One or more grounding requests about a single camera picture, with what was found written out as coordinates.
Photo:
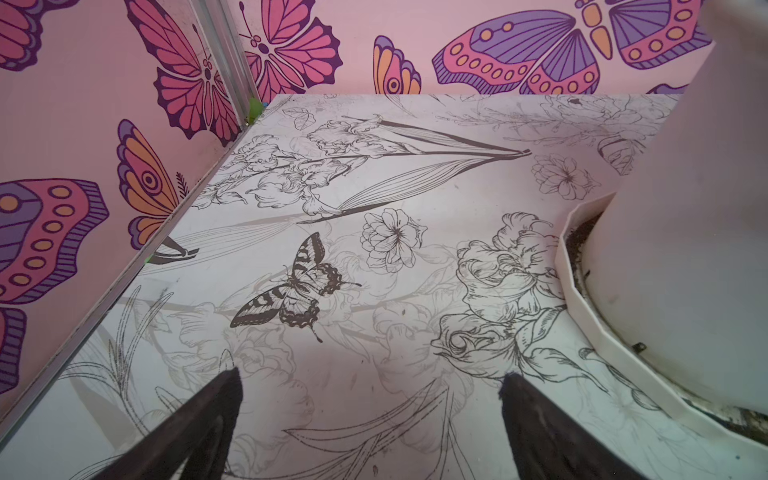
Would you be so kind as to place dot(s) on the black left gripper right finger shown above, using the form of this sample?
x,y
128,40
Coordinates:
x,y
546,443

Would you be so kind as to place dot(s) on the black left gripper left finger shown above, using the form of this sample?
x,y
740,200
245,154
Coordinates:
x,y
193,442

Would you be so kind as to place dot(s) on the white pot saucer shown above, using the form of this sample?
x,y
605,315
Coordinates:
x,y
725,425

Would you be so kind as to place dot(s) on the white plastic flower pot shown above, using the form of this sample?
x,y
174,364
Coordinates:
x,y
678,260

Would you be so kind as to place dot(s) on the aluminium frame rail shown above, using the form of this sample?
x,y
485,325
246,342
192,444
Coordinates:
x,y
219,29

